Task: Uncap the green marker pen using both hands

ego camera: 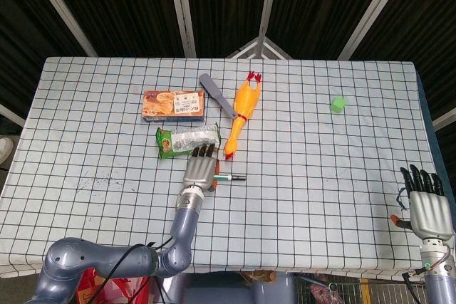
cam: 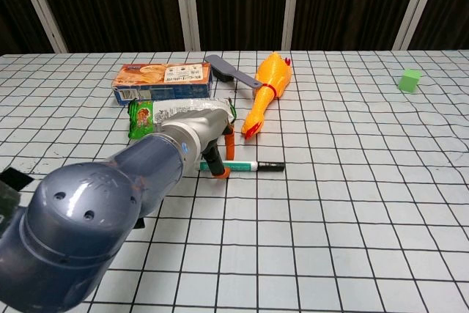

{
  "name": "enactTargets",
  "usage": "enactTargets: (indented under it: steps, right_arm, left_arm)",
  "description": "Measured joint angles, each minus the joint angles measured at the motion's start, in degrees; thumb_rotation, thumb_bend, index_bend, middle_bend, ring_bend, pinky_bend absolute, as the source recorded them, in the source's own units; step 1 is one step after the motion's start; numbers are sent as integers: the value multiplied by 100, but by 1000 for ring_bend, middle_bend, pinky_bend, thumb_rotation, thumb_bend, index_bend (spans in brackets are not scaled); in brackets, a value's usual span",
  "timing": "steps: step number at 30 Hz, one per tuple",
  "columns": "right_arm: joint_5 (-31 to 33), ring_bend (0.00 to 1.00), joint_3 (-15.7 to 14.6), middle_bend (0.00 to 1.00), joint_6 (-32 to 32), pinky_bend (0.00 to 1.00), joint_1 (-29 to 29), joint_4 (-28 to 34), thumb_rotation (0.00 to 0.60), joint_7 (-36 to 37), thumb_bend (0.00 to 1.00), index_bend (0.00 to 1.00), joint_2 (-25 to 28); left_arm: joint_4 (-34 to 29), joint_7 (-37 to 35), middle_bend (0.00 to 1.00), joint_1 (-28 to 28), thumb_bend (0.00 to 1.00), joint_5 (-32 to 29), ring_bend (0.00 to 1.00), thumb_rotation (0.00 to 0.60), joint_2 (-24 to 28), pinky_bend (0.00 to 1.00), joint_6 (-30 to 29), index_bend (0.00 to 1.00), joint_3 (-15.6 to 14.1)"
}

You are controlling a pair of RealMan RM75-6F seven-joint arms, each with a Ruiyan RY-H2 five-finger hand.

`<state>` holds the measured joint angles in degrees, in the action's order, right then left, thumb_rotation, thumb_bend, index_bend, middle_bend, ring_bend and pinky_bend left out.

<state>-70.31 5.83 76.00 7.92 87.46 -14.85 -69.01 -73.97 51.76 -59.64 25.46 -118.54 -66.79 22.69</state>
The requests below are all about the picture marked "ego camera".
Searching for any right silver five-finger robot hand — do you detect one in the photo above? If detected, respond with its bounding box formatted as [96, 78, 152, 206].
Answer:
[390, 164, 456, 243]

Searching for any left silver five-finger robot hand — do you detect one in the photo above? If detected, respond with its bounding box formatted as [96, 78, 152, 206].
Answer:
[182, 142, 222, 193]

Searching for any green snack packet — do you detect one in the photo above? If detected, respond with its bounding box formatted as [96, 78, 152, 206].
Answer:
[155, 122, 222, 161]

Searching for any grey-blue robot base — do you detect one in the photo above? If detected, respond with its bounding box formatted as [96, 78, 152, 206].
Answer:
[174, 271, 297, 304]

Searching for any orange biscuit box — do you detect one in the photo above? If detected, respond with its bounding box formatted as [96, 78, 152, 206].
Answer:
[141, 90, 207, 124]

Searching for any yellow rubber chicken toy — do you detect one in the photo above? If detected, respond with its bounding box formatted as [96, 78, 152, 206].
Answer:
[223, 71, 264, 161]

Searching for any grey plastic spatula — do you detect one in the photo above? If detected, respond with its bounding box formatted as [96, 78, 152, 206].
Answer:
[198, 73, 239, 120]

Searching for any white black checkered tablecloth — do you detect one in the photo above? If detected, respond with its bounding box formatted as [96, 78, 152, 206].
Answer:
[0, 56, 453, 281]

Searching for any brown crumpled paper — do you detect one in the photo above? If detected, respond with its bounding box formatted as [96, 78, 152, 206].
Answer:
[239, 271, 277, 283]

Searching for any red plastic bag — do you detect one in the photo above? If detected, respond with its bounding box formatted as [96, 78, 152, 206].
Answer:
[76, 268, 150, 304]

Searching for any green cube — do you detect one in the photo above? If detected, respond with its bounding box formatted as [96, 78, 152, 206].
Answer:
[329, 95, 348, 114]

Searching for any black right arm jack cable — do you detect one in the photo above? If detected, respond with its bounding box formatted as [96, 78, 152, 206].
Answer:
[401, 268, 428, 283]

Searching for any short white frame beam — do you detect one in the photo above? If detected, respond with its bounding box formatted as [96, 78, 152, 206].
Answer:
[432, 107, 456, 131]
[0, 103, 26, 127]

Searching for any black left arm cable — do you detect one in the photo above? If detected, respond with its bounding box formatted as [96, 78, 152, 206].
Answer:
[102, 241, 174, 285]

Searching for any metal wire basket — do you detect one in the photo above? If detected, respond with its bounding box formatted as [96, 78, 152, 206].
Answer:
[295, 274, 428, 304]

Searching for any white triangular frame brace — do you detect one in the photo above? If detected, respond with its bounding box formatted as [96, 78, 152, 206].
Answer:
[226, 36, 294, 60]

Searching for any white metal frame beam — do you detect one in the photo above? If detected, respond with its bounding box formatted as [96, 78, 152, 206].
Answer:
[256, 0, 282, 40]
[165, 0, 197, 58]
[337, 0, 415, 61]
[23, 0, 99, 58]

